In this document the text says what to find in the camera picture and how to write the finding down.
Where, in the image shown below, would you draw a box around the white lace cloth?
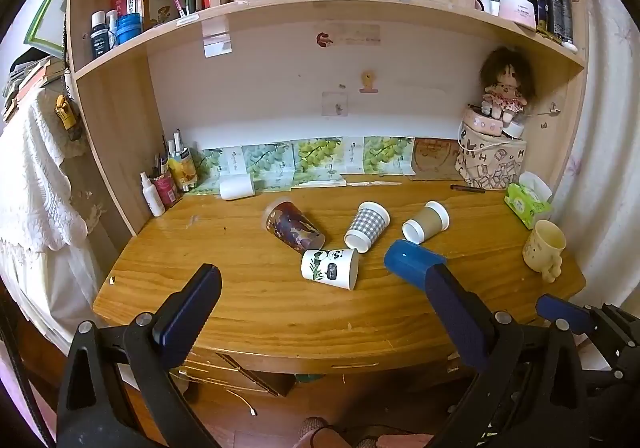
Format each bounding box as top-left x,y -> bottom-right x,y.
1,88 -> 103,353

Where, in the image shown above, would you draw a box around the dark red printed plastic cup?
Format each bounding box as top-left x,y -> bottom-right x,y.
262,198 -> 326,254

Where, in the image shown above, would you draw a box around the blue plastic cup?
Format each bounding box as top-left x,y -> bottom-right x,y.
384,239 -> 447,291

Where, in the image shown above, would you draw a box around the white spray bottle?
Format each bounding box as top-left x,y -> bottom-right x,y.
140,172 -> 165,217

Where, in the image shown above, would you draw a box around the blue jar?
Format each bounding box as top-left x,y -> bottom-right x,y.
116,13 -> 142,45

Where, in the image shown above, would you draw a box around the grey checkered paper cup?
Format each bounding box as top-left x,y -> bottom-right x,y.
344,201 -> 390,254

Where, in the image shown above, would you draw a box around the white panda paper cup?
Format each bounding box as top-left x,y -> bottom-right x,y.
300,249 -> 359,291

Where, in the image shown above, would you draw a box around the dark blue bottle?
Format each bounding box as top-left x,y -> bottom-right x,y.
90,11 -> 111,58

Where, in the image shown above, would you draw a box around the grape pattern paper strip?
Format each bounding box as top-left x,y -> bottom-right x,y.
194,136 -> 416,194

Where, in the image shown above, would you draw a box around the brown white-rimmed paper cup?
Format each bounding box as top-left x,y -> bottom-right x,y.
401,201 -> 450,245

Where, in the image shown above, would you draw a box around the cream ceramic mug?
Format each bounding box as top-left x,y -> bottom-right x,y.
522,220 -> 566,283

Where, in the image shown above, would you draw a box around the pink round box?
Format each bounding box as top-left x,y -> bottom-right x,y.
462,107 -> 503,137

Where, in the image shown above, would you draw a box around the white paper roll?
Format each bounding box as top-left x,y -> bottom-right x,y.
218,173 -> 255,201

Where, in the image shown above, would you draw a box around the red pen holder can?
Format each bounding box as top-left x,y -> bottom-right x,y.
152,172 -> 180,209

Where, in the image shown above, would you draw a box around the black pen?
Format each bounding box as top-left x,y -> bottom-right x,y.
450,184 -> 486,194

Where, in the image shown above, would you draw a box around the brown-haired rag doll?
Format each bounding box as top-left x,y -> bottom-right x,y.
480,46 -> 535,125

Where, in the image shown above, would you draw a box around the patterned fabric pouch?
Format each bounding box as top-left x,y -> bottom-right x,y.
454,123 -> 527,190

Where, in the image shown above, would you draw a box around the green tissue pack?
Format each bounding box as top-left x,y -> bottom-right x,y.
504,172 -> 552,231

